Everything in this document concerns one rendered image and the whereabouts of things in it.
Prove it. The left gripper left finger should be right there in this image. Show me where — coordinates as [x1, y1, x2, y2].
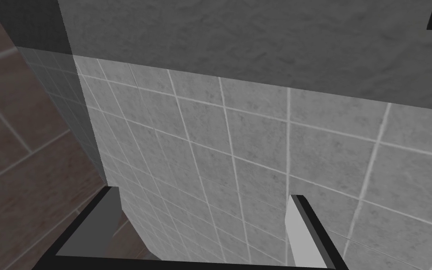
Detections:
[32, 186, 123, 270]

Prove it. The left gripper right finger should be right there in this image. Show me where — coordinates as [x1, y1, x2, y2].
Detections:
[283, 194, 348, 270]

